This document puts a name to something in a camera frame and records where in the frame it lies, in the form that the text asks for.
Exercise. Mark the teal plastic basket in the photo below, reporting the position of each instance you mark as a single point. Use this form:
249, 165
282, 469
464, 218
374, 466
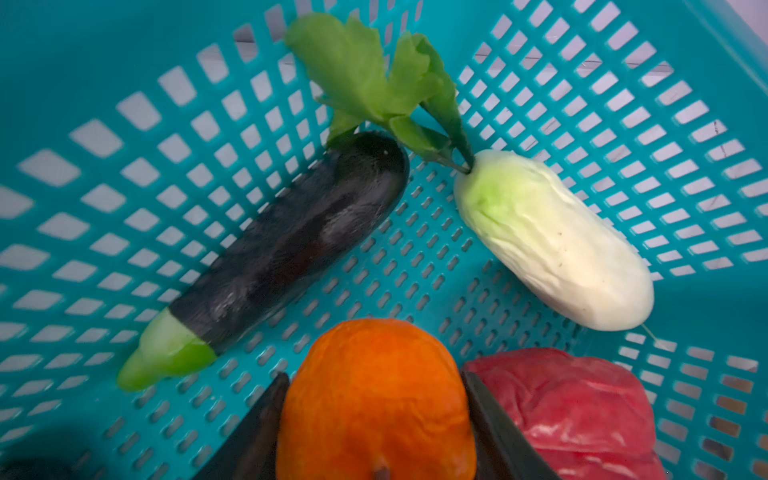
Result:
140, 138

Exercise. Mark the dark green cucumber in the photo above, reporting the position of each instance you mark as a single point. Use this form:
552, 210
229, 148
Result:
35, 469

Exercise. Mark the dark purple eggplant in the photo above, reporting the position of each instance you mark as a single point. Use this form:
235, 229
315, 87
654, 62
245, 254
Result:
340, 203

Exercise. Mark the orange tangerine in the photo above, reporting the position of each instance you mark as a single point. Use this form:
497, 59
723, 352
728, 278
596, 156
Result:
376, 399

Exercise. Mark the green leafy vegetable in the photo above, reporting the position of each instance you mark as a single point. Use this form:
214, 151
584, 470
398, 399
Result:
411, 96

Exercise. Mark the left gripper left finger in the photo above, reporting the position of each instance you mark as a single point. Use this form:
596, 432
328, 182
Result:
250, 450

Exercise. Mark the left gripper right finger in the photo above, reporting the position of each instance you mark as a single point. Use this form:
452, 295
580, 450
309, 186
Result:
502, 450

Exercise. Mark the red bell pepper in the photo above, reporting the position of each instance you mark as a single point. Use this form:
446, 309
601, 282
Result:
586, 417

